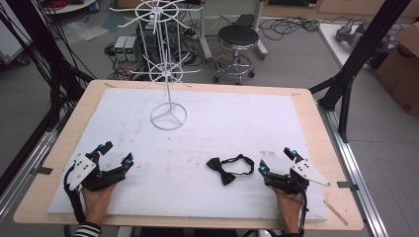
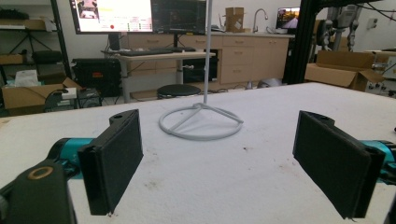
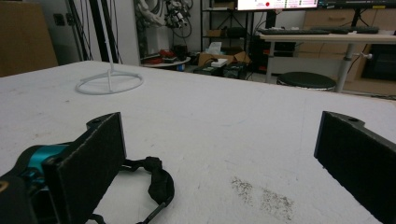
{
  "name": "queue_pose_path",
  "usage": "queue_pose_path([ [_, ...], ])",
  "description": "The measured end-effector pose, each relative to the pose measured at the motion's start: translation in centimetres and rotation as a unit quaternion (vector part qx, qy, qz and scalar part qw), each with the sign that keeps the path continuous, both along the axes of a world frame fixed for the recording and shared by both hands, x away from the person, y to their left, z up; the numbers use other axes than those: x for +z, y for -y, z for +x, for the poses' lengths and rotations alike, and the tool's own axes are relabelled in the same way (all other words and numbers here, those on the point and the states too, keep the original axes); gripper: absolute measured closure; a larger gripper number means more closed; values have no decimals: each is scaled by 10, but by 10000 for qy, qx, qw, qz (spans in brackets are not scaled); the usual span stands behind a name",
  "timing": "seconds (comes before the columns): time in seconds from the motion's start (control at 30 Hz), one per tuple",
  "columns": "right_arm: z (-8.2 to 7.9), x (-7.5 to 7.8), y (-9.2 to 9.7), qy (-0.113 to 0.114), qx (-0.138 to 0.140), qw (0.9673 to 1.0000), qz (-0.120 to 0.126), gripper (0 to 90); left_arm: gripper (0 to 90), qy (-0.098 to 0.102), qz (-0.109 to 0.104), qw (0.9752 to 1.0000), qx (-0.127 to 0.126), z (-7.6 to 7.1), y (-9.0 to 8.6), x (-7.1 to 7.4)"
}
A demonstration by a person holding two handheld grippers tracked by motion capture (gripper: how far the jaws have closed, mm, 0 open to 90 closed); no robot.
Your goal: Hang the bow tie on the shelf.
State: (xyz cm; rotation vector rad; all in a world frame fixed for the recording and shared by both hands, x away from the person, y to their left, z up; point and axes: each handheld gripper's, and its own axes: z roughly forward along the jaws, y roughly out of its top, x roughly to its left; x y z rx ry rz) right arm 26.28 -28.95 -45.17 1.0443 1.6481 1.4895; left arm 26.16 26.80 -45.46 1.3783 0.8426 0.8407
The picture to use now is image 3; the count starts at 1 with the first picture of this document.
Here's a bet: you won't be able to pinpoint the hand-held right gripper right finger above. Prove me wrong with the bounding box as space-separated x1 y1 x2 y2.
313 110 396 224

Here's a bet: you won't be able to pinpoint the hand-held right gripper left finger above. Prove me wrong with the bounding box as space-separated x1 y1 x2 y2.
41 111 127 224

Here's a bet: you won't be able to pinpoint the black round stool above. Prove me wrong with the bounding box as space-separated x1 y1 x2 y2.
276 71 337 92

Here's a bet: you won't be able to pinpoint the beige desk with grey leg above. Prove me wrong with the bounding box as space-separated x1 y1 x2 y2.
258 32 396 93

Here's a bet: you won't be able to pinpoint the small round white table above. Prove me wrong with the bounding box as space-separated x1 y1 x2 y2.
142 56 191 69

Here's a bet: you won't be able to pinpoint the black stand poles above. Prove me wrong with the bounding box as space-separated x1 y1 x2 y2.
66 0 123 65

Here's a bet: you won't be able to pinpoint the red tool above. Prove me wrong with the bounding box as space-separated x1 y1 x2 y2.
159 49 176 60

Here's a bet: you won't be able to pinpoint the brown board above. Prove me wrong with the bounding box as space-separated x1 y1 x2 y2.
0 1 59 78

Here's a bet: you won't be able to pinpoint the black keyboard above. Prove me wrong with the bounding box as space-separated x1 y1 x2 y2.
257 26 380 35

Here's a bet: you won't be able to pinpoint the wooden cabinet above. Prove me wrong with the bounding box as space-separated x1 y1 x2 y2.
298 8 396 96

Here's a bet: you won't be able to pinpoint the dark monitor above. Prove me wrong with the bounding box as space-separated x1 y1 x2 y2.
318 0 396 10

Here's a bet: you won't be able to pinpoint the open cardboard box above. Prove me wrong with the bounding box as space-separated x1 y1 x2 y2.
197 50 252 68

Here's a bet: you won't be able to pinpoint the small white box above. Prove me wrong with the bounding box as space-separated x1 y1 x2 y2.
210 58 229 68

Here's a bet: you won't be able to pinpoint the lit monitor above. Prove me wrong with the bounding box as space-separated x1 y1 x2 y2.
236 0 319 12

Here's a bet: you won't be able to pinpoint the black metal shelf rack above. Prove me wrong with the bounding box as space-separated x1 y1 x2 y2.
200 0 252 53

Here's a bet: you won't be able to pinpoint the black strap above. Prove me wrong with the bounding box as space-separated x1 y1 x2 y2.
87 156 176 224

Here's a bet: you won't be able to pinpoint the white ring-base stand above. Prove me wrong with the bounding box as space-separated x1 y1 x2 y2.
75 0 145 96

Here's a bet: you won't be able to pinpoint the black wall outlet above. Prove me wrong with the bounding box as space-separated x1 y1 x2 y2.
52 12 66 27

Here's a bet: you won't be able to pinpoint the robot device with cables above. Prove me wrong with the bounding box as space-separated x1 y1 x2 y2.
163 0 193 30

